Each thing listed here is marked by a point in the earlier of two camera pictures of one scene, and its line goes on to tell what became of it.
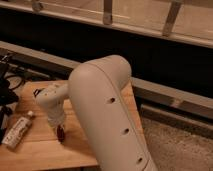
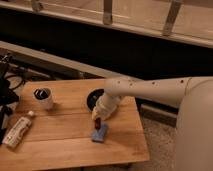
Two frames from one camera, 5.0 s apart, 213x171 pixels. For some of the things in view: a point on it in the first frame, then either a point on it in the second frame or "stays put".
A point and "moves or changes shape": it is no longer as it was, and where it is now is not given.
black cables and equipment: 12,78 stays put
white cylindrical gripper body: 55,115 -> 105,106
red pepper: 61,133 moves or changes shape
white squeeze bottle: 16,133 stays put
